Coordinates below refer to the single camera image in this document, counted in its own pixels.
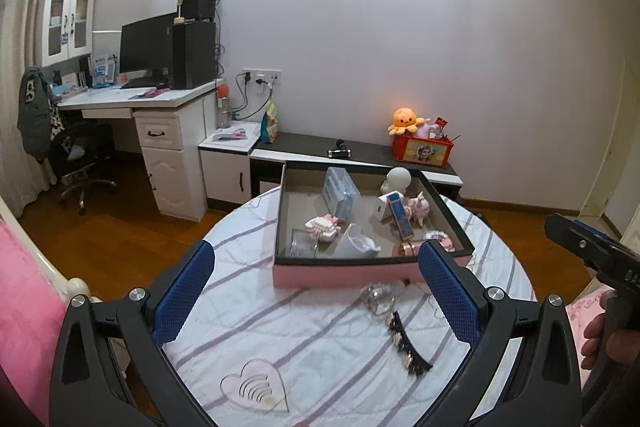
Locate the white desk with drawers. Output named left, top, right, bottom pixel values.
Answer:
left=58, top=78, right=227, bottom=222

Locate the white wall cabinet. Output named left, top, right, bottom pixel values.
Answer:
left=36, top=0, right=94, bottom=67

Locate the rose gold cylinder jar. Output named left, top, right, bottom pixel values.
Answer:
left=394, top=241, right=422, bottom=258

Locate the round teal lidded container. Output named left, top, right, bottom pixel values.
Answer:
left=288, top=229, right=319, bottom=259

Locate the white ceramic holder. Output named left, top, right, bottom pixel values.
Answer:
left=333, top=223, right=381, bottom=260

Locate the beige curtain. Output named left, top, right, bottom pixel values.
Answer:
left=0, top=0, right=51, bottom=217

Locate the orange capped bottle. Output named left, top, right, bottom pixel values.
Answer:
left=216, top=84, right=232, bottom=129

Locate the pink cushion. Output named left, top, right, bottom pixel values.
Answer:
left=0, top=225, right=66, bottom=425

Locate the pink black storage box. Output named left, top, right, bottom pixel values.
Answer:
left=272, top=161, right=474, bottom=288

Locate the low black white cabinet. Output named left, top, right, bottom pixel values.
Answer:
left=197, top=120, right=464, bottom=210

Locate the snack bag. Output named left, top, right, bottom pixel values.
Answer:
left=260, top=101, right=279, bottom=144

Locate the black speaker box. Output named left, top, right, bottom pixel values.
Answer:
left=180, top=0, right=217, bottom=20

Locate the blue rectangular box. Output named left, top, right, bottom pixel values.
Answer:
left=386, top=191, right=414, bottom=241

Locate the white doll head figure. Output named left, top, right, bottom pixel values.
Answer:
left=380, top=167, right=412, bottom=195

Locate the dark jacket on chair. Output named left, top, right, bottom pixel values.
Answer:
left=17, top=66, right=64, bottom=164

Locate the black computer tower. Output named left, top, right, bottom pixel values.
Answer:
left=171, top=20, right=217, bottom=90

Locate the orange octopus plush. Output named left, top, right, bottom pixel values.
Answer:
left=387, top=107, right=426, bottom=136

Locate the clear bag of masks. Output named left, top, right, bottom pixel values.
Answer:
left=322, top=167, right=360, bottom=222

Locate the person's right hand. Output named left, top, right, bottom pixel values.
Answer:
left=580, top=289, right=640, bottom=371

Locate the pink pig figurine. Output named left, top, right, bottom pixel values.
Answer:
left=405, top=192, right=431, bottom=227

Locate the small black dumbbell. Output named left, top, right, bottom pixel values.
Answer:
left=328, top=140, right=352, bottom=159

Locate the pink white block figure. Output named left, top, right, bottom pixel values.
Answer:
left=305, top=213, right=341, bottom=243

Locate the white wall power strip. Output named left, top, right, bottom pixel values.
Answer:
left=242, top=68, right=282, bottom=86

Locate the black flower hair clip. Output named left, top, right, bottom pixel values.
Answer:
left=386, top=311, right=432, bottom=377

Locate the clear glass perfume bottle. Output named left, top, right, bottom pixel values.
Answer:
left=360, top=280, right=410, bottom=317

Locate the black computer monitor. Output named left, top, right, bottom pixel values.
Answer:
left=119, top=13, right=176, bottom=89

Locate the black office chair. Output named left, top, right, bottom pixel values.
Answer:
left=48, top=120, right=118, bottom=216

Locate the white power adapter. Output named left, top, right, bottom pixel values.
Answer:
left=373, top=194, right=392, bottom=222

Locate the red toy storage box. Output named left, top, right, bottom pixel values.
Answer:
left=392, top=134, right=454, bottom=168

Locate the pink patterned compact case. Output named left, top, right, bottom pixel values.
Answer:
left=423, top=230, right=456, bottom=253

